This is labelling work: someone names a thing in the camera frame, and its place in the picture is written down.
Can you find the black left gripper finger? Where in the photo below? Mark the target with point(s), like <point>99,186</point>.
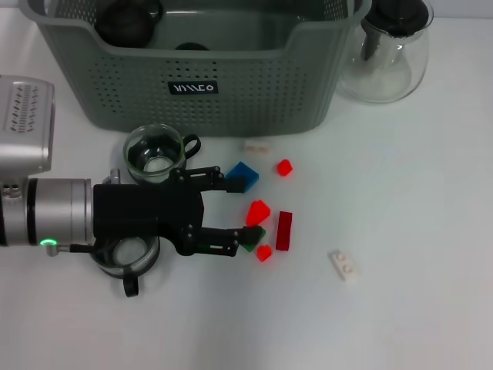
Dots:
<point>250,235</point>
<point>237,185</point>

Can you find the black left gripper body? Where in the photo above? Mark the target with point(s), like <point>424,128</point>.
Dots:
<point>146,212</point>

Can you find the grey-green perforated storage bin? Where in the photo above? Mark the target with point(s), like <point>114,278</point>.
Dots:
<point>231,112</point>

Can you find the blue square building plate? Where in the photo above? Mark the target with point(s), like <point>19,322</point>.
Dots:
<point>246,171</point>

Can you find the small red-orange notched brick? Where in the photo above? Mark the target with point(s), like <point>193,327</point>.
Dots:
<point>264,253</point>

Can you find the red-orange sloped brick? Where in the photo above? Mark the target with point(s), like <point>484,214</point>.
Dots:
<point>259,212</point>

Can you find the dark red long brick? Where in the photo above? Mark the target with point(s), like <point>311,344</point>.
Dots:
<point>284,231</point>

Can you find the white building brick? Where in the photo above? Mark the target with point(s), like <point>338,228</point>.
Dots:
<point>257,147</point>

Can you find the silver connector stub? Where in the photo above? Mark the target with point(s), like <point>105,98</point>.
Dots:
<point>114,176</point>

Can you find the small red-orange cube brick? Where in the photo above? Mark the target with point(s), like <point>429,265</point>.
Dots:
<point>284,168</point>

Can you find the white two-stud flat plate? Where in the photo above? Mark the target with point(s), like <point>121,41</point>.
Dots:
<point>344,266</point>

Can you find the glass carafe with black lid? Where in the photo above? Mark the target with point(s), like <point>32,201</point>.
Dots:
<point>385,77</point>

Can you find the black ceramic teapot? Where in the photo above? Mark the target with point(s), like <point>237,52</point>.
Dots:
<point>123,23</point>

